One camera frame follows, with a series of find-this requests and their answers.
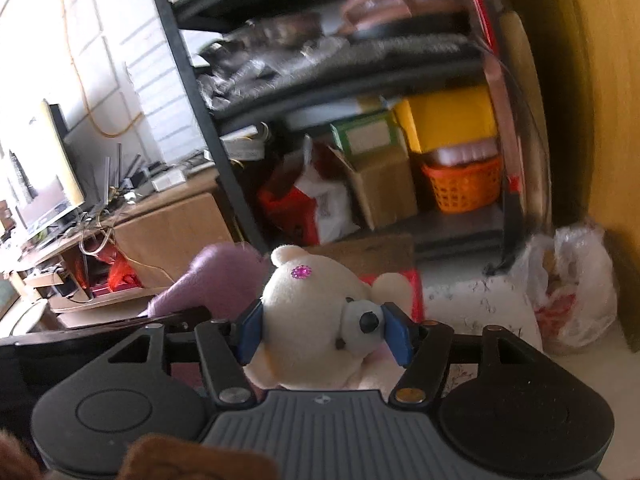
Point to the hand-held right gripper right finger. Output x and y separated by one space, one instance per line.
397 335

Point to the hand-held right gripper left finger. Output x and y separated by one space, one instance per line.
250 335

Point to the cream teddy bear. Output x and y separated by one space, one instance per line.
310 310

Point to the purple plush toy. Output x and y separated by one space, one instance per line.
210 280

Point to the floral tablecloth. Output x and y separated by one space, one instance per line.
475 310

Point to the wooden television stand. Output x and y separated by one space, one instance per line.
175 230

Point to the brown plush toy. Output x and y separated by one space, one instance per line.
190 460

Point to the red and white plastic bag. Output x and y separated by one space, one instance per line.
310 205

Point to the brown cardboard box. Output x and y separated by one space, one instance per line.
385 190

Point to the orange plastic basket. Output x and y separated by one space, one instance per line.
460 185

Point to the white power strip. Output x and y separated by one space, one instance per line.
167 180

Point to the flat screen television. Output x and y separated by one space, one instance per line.
45 195

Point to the clear plastic bag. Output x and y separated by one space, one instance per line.
575 285

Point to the green box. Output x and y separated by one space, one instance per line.
365 135

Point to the black router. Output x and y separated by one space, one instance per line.
120 175

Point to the yellow box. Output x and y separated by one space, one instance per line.
450 115

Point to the black shelf rack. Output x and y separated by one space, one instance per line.
200 100

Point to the steel pot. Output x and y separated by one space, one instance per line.
275 32

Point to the pink pot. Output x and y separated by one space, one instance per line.
380 15

